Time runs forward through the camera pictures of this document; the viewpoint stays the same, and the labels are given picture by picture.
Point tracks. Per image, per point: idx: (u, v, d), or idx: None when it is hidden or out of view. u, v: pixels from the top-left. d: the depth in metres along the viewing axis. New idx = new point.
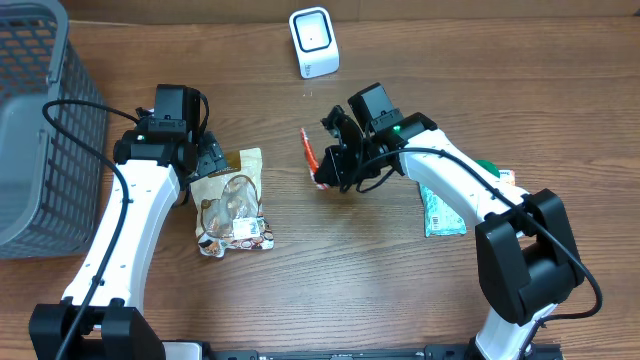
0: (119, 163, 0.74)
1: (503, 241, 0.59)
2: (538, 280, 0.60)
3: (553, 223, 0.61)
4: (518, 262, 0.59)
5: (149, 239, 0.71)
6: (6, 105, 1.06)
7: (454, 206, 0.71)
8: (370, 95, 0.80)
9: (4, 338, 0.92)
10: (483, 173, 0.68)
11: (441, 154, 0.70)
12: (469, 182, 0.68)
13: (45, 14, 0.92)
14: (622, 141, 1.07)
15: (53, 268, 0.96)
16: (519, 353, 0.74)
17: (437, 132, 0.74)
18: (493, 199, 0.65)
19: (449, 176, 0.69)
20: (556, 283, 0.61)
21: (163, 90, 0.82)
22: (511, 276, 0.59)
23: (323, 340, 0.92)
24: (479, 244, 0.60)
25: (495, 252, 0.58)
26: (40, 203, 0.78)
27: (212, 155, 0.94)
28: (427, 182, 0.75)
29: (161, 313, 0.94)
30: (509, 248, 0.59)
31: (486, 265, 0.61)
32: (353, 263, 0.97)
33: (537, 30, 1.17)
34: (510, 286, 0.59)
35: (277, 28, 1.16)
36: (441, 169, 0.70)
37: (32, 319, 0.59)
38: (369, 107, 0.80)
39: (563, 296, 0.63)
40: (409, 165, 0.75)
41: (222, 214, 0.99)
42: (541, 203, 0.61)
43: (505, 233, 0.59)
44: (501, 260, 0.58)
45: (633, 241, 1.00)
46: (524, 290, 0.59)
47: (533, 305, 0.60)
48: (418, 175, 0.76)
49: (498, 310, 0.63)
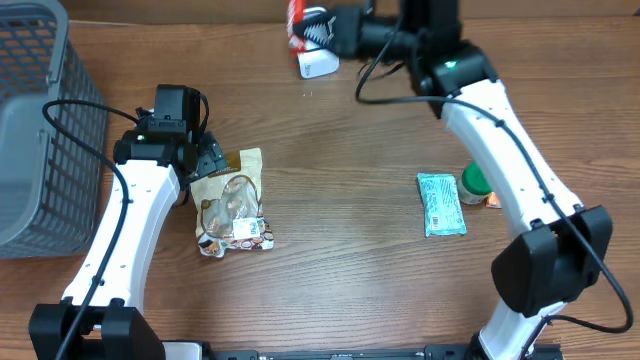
0: (119, 163, 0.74)
1: (545, 256, 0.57)
2: (560, 286, 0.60)
3: (597, 243, 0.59)
4: (548, 273, 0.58)
5: (149, 239, 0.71)
6: (7, 105, 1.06)
7: (489, 176, 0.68)
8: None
9: (4, 338, 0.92)
10: (535, 160, 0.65)
11: (499, 124, 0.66)
12: (520, 171, 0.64)
13: (45, 14, 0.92)
14: (622, 141, 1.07)
15: (53, 268, 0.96)
16: (521, 354, 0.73)
17: (498, 85, 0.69)
18: (542, 202, 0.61)
19: (499, 150, 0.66)
20: (572, 290, 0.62)
21: (163, 90, 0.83)
22: (538, 284, 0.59)
23: (323, 340, 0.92)
24: (517, 249, 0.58)
25: (532, 265, 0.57)
26: (40, 203, 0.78)
27: (212, 155, 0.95)
28: (465, 141, 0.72)
29: (161, 313, 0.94)
30: (547, 261, 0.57)
31: (512, 265, 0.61)
32: (354, 263, 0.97)
33: (537, 30, 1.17)
34: (531, 292, 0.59)
35: (277, 28, 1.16)
36: (493, 139, 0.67)
37: (32, 318, 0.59)
38: (435, 12, 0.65)
39: (573, 297, 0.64)
40: (454, 118, 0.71)
41: (222, 215, 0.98)
42: (592, 223, 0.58)
43: (550, 249, 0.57)
44: (535, 270, 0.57)
45: (633, 241, 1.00)
46: (543, 295, 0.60)
47: (545, 304, 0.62)
48: (459, 132, 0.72)
49: (505, 298, 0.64)
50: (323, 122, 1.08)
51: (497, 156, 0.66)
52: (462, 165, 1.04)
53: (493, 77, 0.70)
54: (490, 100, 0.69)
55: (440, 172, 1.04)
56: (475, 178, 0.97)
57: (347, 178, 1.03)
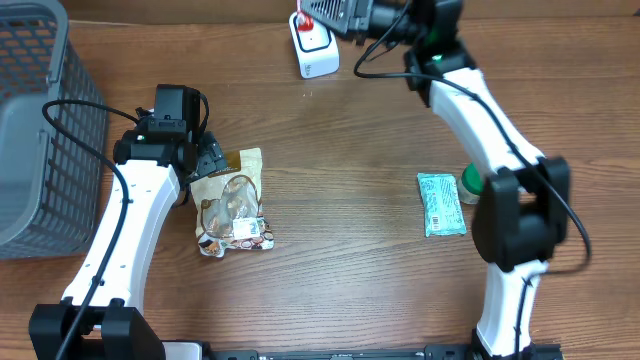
0: (119, 163, 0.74)
1: (508, 194, 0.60)
2: (529, 235, 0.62)
3: (560, 189, 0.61)
4: (515, 216, 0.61)
5: (149, 238, 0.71)
6: (6, 105, 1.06)
7: (469, 144, 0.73)
8: (447, 6, 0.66)
9: (4, 338, 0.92)
10: (504, 125, 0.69)
11: (474, 97, 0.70)
12: (491, 133, 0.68)
13: (45, 14, 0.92)
14: (622, 141, 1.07)
15: (53, 268, 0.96)
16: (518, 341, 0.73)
17: (476, 72, 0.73)
18: (508, 153, 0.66)
19: (474, 118, 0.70)
20: (543, 243, 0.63)
21: (163, 90, 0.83)
22: (505, 226, 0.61)
23: (323, 340, 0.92)
24: (485, 191, 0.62)
25: (497, 204, 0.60)
26: (40, 203, 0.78)
27: (212, 155, 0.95)
28: (450, 120, 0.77)
29: (161, 313, 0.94)
30: (512, 201, 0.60)
31: (484, 213, 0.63)
32: (354, 262, 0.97)
33: (537, 30, 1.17)
34: (501, 236, 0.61)
35: (277, 28, 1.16)
36: (470, 111, 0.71)
37: (32, 319, 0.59)
38: (439, 20, 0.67)
39: (550, 253, 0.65)
40: (437, 97, 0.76)
41: (222, 214, 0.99)
42: (552, 168, 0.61)
43: (513, 188, 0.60)
44: (501, 209, 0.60)
45: (633, 241, 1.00)
46: (514, 242, 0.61)
47: (518, 256, 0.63)
48: (444, 111, 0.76)
49: (484, 255, 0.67)
50: (323, 122, 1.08)
51: (472, 124, 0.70)
52: (462, 165, 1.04)
53: (473, 66, 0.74)
54: (469, 80, 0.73)
55: (440, 172, 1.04)
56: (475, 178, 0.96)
57: (347, 178, 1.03)
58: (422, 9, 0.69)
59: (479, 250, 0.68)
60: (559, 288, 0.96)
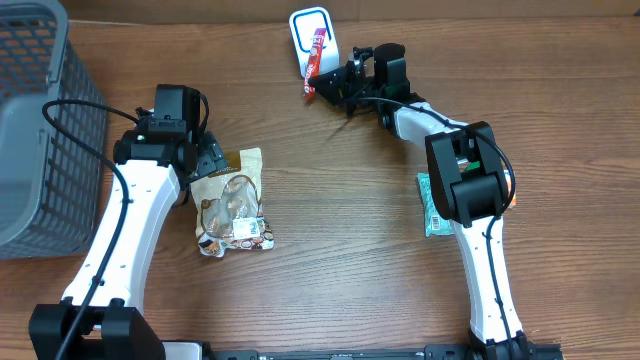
0: (119, 163, 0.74)
1: (443, 146, 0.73)
2: (472, 183, 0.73)
3: (489, 142, 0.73)
4: (454, 166, 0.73)
5: (149, 237, 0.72)
6: (6, 105, 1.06)
7: None
8: (395, 66, 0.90)
9: (4, 338, 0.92)
10: (442, 116, 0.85)
11: (420, 108, 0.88)
12: (433, 121, 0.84)
13: (45, 14, 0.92)
14: (622, 141, 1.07)
15: (53, 268, 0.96)
16: (500, 303, 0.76)
17: (425, 103, 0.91)
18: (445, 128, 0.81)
19: (421, 119, 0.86)
20: (486, 192, 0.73)
21: (163, 90, 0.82)
22: (447, 174, 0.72)
23: (323, 340, 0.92)
24: (427, 151, 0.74)
25: (435, 156, 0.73)
26: (40, 203, 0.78)
27: (212, 155, 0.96)
28: (409, 135, 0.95)
29: (161, 313, 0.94)
30: (447, 152, 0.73)
31: (431, 172, 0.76)
32: (354, 262, 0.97)
33: (537, 30, 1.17)
34: (445, 184, 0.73)
35: (277, 28, 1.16)
36: (419, 117, 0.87)
37: (32, 319, 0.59)
38: (392, 74, 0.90)
39: (499, 207, 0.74)
40: (400, 122, 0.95)
41: (222, 214, 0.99)
42: (478, 127, 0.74)
43: (447, 141, 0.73)
44: (438, 160, 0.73)
45: (633, 242, 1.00)
46: (458, 189, 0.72)
47: (465, 204, 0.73)
48: (401, 129, 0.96)
49: (444, 216, 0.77)
50: (323, 122, 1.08)
51: (421, 122, 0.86)
52: None
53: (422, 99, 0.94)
54: (421, 102, 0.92)
55: None
56: None
57: (347, 178, 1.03)
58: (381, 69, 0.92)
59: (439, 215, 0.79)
60: (559, 288, 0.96)
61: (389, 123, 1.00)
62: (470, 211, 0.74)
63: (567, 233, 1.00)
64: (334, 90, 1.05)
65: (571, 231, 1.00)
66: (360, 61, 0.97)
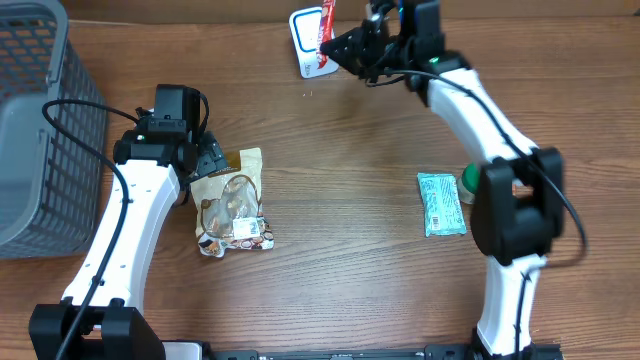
0: (119, 163, 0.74)
1: (501, 181, 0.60)
2: (523, 226, 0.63)
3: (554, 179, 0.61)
4: (509, 205, 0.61)
5: (149, 237, 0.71)
6: (6, 105, 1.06)
7: (465, 140, 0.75)
8: (426, 10, 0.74)
9: (4, 338, 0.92)
10: (502, 121, 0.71)
11: (468, 93, 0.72)
12: (487, 127, 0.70)
13: (45, 14, 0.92)
14: (622, 141, 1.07)
15: (53, 268, 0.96)
16: (518, 339, 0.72)
17: (469, 73, 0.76)
18: (503, 145, 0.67)
19: (468, 112, 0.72)
20: (538, 234, 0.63)
21: (163, 90, 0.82)
22: (499, 214, 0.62)
23: (323, 340, 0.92)
24: (480, 180, 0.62)
25: (490, 192, 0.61)
26: (39, 203, 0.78)
27: (212, 155, 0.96)
28: (451, 118, 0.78)
29: (161, 313, 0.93)
30: (506, 190, 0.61)
31: (480, 203, 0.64)
32: (354, 262, 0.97)
33: (537, 30, 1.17)
34: (495, 224, 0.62)
35: (277, 28, 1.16)
36: (464, 104, 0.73)
37: (31, 319, 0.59)
38: (422, 23, 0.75)
39: (547, 248, 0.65)
40: (437, 100, 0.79)
41: (222, 214, 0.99)
42: (545, 156, 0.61)
43: (506, 175, 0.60)
44: (494, 197, 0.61)
45: (633, 242, 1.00)
46: (508, 231, 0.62)
47: (512, 248, 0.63)
48: (442, 109, 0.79)
49: (483, 249, 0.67)
50: (323, 121, 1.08)
51: (469, 121, 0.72)
52: (462, 165, 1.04)
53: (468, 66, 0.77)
54: (465, 79, 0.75)
55: (440, 172, 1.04)
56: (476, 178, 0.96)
57: (347, 178, 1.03)
58: (408, 17, 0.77)
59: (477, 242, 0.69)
60: (559, 288, 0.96)
61: (419, 81, 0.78)
62: (516, 251, 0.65)
63: (567, 233, 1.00)
64: (350, 56, 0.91)
65: (571, 231, 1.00)
66: (380, 15, 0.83)
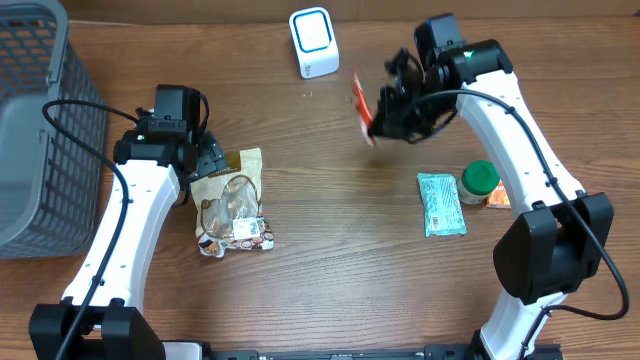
0: (119, 163, 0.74)
1: (543, 234, 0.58)
2: (554, 271, 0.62)
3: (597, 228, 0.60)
4: (546, 256, 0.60)
5: (149, 238, 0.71)
6: (6, 105, 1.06)
7: (497, 160, 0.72)
8: (439, 22, 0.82)
9: (4, 338, 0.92)
10: (545, 152, 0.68)
11: (509, 111, 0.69)
12: (529, 158, 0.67)
13: (45, 14, 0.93)
14: (622, 141, 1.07)
15: (53, 268, 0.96)
16: (521, 354, 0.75)
17: (510, 75, 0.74)
18: (546, 186, 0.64)
19: (508, 134, 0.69)
20: (568, 278, 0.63)
21: (163, 90, 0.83)
22: (534, 264, 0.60)
23: (323, 340, 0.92)
24: (518, 226, 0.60)
25: (532, 244, 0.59)
26: (39, 203, 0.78)
27: (212, 155, 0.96)
28: (480, 134, 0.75)
29: (161, 313, 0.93)
30: (547, 242, 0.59)
31: (513, 246, 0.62)
32: (354, 262, 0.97)
33: (537, 30, 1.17)
34: (528, 272, 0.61)
35: (277, 28, 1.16)
36: (504, 124, 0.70)
37: (32, 319, 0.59)
38: (438, 32, 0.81)
39: (572, 288, 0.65)
40: (469, 108, 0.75)
41: (222, 215, 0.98)
42: (592, 206, 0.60)
43: (549, 229, 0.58)
44: (532, 249, 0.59)
45: (633, 242, 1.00)
46: (538, 277, 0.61)
47: (540, 290, 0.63)
48: (473, 122, 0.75)
49: (506, 284, 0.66)
50: (323, 122, 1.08)
51: (508, 146, 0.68)
52: (461, 165, 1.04)
53: (508, 69, 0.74)
54: (503, 90, 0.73)
55: (440, 172, 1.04)
56: (475, 178, 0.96)
57: (347, 178, 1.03)
58: (425, 39, 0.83)
59: (498, 274, 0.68)
60: None
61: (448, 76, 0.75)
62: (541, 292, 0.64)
63: None
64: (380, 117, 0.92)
65: None
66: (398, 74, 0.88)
